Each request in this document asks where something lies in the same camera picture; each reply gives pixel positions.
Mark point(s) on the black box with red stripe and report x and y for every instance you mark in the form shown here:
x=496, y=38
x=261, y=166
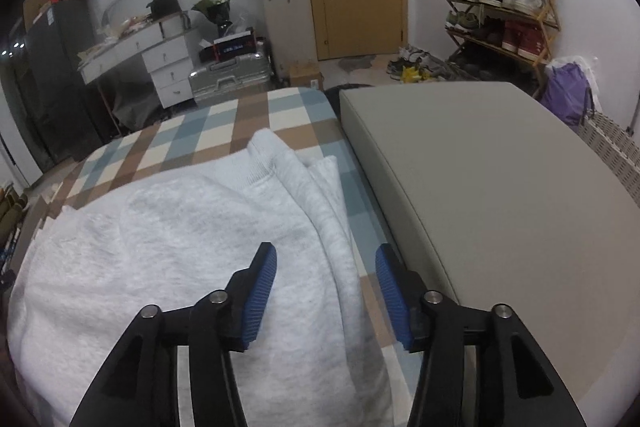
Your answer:
x=232, y=49

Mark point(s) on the white desk with drawers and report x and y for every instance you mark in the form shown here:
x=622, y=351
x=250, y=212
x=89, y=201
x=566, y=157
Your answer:
x=165, y=57

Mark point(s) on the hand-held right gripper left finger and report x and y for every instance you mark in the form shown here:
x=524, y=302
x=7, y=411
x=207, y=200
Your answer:
x=260, y=297

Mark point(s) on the desk clutter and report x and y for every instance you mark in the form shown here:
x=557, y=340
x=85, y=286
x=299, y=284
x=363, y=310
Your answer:
x=130, y=24

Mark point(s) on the small cardboard box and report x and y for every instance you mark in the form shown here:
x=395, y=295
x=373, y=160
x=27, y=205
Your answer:
x=302, y=77

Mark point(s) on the bamboo shoe rack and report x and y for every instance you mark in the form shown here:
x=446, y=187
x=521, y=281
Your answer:
x=542, y=23

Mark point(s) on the clear plastic bag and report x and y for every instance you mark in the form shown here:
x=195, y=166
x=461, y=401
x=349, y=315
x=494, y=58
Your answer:
x=242, y=24

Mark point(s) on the grey floor rag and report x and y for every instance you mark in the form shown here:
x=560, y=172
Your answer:
x=357, y=63

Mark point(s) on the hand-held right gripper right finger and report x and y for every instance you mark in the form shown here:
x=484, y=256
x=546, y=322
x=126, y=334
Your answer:
x=392, y=297

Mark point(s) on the black wardrobe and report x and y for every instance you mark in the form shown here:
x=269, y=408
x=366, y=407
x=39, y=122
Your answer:
x=60, y=82

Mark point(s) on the purple bag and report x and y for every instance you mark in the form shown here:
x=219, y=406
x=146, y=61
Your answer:
x=565, y=92

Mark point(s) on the flower bouquet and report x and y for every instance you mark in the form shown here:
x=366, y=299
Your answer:
x=215, y=9

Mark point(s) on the silver suitcase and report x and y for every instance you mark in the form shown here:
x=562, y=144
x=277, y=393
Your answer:
x=225, y=79

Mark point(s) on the white wicker basket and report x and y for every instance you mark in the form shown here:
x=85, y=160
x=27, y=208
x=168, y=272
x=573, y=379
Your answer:
x=615, y=147

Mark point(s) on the white cabinet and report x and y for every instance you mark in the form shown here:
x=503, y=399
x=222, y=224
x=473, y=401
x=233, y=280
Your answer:
x=287, y=27

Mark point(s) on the checked bed sheet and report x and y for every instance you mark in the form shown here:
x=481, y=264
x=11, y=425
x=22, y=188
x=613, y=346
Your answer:
x=225, y=122

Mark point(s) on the pile of sneakers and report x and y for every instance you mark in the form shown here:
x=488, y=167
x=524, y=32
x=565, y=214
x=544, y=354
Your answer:
x=415, y=62

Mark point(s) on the arched desk mirror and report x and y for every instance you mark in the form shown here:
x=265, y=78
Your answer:
x=125, y=7

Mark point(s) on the dark plastic bag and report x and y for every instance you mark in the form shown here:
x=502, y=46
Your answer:
x=130, y=114

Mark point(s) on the light grey sweatshirt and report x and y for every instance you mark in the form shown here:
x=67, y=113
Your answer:
x=175, y=247

